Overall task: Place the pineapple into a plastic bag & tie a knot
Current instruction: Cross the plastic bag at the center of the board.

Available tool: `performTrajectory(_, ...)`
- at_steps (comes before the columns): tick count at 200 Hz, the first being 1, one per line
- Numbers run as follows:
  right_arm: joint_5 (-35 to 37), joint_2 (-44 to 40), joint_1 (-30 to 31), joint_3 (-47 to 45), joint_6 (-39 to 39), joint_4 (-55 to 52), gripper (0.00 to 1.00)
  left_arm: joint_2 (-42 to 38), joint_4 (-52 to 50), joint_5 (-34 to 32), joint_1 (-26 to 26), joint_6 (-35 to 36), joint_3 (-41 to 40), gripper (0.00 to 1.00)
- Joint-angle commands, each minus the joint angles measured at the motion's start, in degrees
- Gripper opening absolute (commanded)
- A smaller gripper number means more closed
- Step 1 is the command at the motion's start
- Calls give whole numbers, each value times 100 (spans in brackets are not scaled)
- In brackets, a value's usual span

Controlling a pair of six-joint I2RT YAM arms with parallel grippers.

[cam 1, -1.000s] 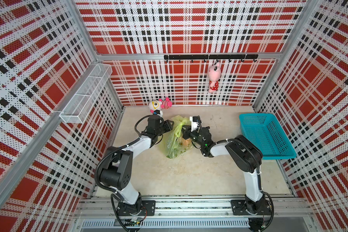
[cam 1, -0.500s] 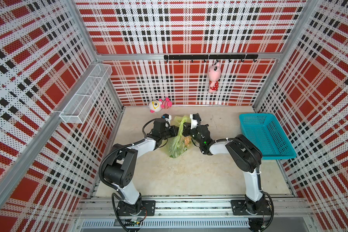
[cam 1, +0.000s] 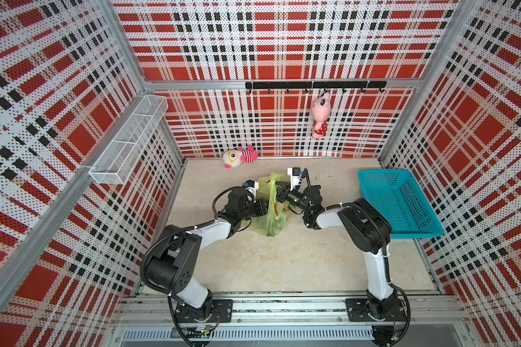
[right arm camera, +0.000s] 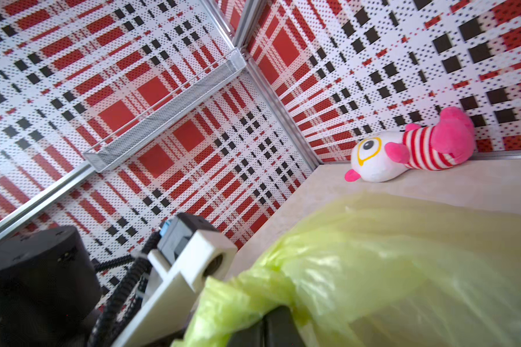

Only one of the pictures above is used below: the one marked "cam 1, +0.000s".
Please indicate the yellow-green plastic bag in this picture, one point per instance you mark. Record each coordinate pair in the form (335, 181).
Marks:
(274, 221)

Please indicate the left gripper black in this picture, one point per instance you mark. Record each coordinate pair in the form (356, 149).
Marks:
(261, 208)

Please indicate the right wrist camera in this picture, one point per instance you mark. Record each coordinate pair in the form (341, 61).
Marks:
(296, 177)

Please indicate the aluminium mounting rail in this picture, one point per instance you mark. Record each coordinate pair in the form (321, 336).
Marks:
(293, 318)

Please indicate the black hook rail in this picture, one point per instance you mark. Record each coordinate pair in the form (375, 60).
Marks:
(361, 85)

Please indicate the white wire mesh shelf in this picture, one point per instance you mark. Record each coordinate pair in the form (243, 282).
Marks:
(117, 162)

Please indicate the teal plastic basket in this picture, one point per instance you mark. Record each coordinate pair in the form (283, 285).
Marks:
(396, 195)

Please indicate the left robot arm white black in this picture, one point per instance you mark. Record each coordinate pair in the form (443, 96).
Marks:
(168, 265)

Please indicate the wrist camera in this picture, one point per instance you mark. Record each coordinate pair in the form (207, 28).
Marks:
(296, 177)
(251, 186)

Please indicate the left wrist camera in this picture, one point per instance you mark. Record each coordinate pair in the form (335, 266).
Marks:
(251, 186)

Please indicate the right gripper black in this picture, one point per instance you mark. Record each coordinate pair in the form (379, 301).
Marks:
(283, 191)

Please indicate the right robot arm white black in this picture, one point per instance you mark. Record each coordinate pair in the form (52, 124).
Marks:
(369, 231)

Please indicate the white pink plush bird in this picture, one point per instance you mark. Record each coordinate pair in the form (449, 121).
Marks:
(235, 158)

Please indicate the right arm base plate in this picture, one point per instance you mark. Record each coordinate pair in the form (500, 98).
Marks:
(372, 310)

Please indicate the pink hanging plush toy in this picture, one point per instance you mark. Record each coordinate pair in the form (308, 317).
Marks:
(320, 111)

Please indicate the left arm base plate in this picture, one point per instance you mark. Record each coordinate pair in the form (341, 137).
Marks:
(213, 311)

